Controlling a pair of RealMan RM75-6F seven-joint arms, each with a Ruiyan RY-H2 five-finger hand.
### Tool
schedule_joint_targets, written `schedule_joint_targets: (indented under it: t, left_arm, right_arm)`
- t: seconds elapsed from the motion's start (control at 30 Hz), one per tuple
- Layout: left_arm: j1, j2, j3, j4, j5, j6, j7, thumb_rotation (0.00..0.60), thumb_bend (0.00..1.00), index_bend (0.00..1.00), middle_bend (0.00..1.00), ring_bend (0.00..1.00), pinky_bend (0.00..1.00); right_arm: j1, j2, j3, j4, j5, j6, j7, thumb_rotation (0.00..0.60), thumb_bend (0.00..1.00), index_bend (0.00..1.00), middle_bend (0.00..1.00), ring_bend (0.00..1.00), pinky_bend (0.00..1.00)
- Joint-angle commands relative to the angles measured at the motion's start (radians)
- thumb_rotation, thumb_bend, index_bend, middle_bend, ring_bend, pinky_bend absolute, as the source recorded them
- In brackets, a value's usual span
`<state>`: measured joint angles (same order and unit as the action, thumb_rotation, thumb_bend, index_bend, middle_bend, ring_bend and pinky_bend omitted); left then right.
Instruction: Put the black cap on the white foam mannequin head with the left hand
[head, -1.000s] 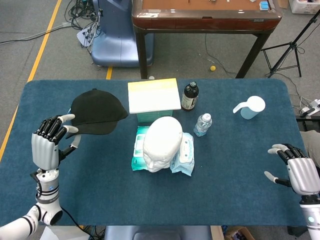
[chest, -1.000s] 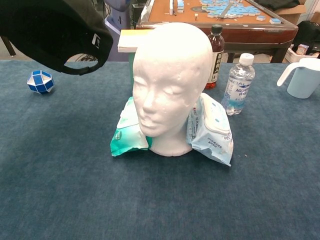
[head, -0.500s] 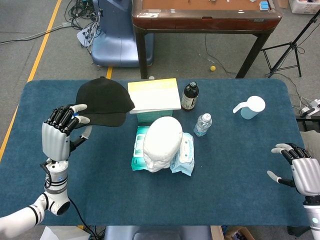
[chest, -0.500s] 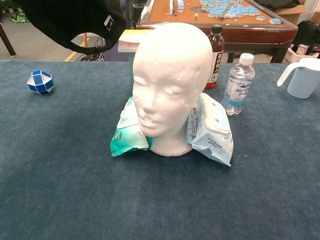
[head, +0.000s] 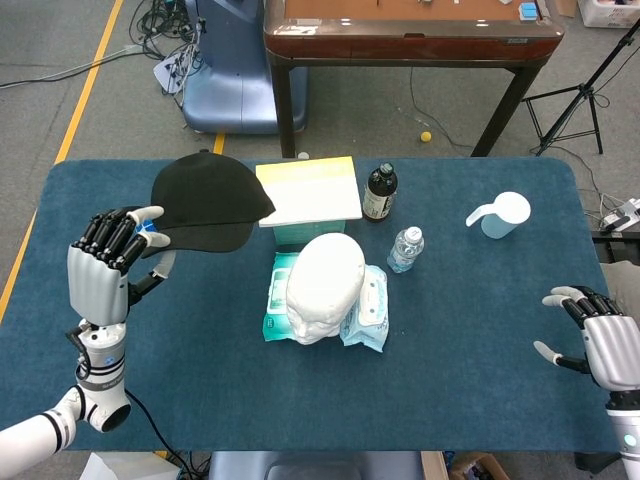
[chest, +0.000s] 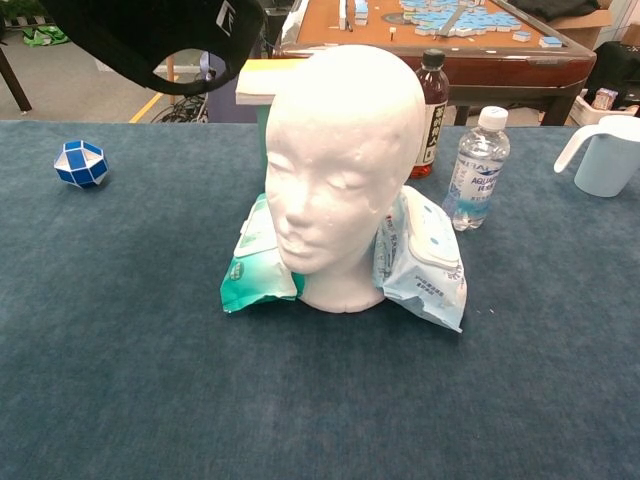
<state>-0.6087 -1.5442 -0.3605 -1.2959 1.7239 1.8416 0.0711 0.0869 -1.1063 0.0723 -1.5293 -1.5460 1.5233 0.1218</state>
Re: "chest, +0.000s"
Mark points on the black baseball cap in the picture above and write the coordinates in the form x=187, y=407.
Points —
x=145, y=30

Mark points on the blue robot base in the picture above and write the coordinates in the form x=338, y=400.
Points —
x=230, y=106

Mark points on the white foam mannequin head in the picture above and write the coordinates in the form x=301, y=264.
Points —
x=345, y=165

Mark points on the green wet wipes pack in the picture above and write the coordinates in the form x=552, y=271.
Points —
x=255, y=260

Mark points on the light blue wet wipes pack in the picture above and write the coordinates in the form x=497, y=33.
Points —
x=425, y=265

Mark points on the clear water bottle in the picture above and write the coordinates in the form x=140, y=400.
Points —
x=477, y=175

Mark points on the dark tea bottle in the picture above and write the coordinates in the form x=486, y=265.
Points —
x=434, y=100

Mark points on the blue table mat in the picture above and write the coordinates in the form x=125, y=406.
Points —
x=150, y=350

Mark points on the blue white snake cube toy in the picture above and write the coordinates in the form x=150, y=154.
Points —
x=81, y=164

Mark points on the brown wooden mahjong table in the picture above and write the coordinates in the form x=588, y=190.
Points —
x=500, y=65

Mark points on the blue mahjong tile block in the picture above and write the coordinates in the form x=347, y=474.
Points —
x=551, y=42

